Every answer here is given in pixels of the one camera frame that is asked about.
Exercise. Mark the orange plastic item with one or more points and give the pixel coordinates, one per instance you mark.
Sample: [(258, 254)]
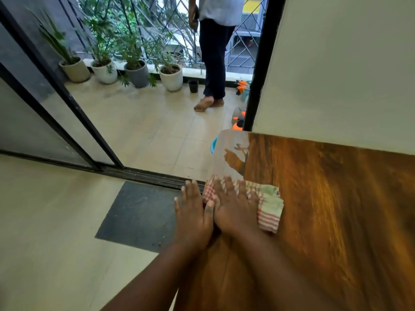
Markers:
[(239, 121), (242, 89)]

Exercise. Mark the person's left forearm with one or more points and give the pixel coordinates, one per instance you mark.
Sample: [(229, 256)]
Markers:
[(152, 285)]

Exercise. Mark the plant in grey pot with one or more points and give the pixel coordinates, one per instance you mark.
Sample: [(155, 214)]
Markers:
[(137, 76)]

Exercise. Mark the dark grey floor mat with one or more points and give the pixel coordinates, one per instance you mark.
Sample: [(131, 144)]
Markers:
[(139, 217)]

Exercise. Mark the wooden table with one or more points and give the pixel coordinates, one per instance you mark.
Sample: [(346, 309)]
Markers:
[(324, 207)]

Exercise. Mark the black balcony railing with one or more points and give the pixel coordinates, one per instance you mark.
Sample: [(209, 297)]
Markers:
[(155, 25)]

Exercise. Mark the blue plastic tub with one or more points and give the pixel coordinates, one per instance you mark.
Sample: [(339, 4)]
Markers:
[(213, 146)]

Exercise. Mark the plant in white pot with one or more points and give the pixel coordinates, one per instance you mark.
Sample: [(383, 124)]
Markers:
[(105, 72), (172, 79)]

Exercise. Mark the person's right forearm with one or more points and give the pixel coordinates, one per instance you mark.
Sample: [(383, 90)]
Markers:
[(279, 275)]

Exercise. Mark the black door frame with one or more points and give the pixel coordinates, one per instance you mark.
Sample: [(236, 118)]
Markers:
[(264, 61)]

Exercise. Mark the person's left hand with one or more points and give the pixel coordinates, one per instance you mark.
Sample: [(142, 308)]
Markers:
[(193, 223)]

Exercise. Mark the person's right hand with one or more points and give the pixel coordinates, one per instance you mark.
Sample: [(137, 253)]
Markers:
[(235, 213)]

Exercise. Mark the red checked cleaning cloth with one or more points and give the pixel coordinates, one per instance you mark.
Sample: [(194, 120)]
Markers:
[(270, 207)]

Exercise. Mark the plant in beige pot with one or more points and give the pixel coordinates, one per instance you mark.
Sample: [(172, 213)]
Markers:
[(76, 71)]

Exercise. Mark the small black pot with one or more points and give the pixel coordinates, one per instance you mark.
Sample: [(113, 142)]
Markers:
[(193, 86)]

